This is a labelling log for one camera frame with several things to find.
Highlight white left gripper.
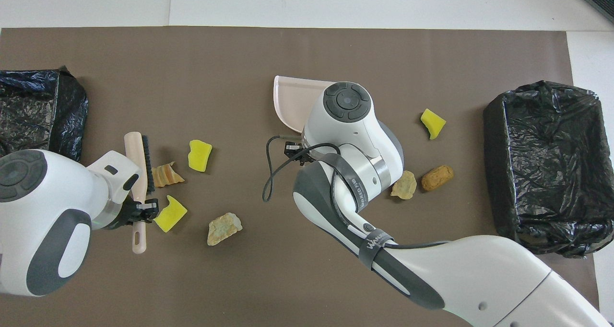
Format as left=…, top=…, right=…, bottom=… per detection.
left=88, top=150, right=159, bottom=230

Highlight notched yellow sponge piece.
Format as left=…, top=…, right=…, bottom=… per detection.
left=153, top=195, right=189, bottom=234

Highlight orange striped curled sponge piece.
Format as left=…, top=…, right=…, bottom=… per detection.
left=153, top=162, right=186, bottom=188

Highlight beige hand brush black bristles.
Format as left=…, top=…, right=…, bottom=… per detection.
left=124, top=131, right=156, bottom=255

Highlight yellow and green sponge piece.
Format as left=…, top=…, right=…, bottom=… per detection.
left=188, top=140, right=213, bottom=173

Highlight beige green sponge chunk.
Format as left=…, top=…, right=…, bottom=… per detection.
left=207, top=212, right=243, bottom=246

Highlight beige plastic dustpan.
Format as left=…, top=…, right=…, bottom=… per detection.
left=273, top=75, right=336, bottom=134

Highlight pale yellow sponge chunk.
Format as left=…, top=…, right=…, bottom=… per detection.
left=391, top=170, right=418, bottom=200

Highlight brown oval sponge piece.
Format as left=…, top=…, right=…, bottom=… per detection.
left=421, top=164, right=454, bottom=192

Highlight yellow sponge wedge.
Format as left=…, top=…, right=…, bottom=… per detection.
left=420, top=108, right=447, bottom=140

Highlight black bag lined bin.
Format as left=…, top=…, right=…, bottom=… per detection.
left=483, top=80, right=614, bottom=259
left=0, top=66, right=89, bottom=164

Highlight brown paper table mat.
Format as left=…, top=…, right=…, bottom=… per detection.
left=0, top=26, right=602, bottom=327

